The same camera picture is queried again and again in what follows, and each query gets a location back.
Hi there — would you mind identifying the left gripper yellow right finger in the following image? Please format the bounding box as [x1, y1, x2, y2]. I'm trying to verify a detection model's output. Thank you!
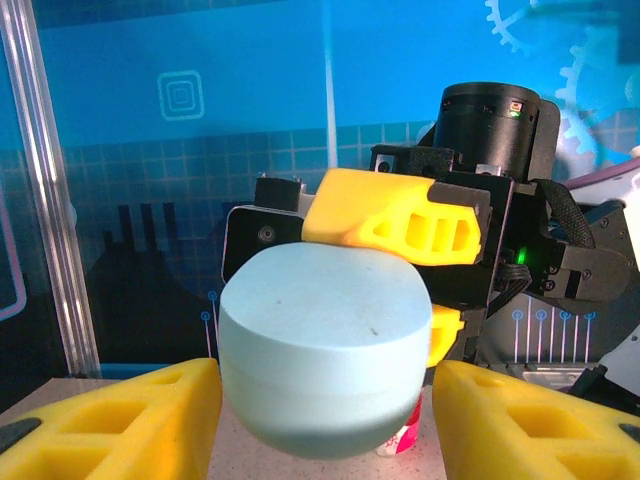
[433, 360, 640, 480]

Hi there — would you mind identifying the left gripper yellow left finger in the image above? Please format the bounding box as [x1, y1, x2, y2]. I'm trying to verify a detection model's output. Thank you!
[0, 357, 223, 480]

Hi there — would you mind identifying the pink printed white cup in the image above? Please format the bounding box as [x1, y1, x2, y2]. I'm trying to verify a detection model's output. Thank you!
[377, 392, 425, 459]

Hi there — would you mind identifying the black braided cable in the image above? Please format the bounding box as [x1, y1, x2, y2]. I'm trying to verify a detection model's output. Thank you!
[534, 178, 596, 251]

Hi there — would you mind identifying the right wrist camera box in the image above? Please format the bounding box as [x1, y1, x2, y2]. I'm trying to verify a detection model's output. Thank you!
[222, 174, 314, 286]

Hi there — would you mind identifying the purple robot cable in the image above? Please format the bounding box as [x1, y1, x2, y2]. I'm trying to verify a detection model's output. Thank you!
[569, 159, 640, 191]

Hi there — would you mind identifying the clear frame post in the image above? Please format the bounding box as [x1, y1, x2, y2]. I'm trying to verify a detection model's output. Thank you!
[0, 0, 101, 379]

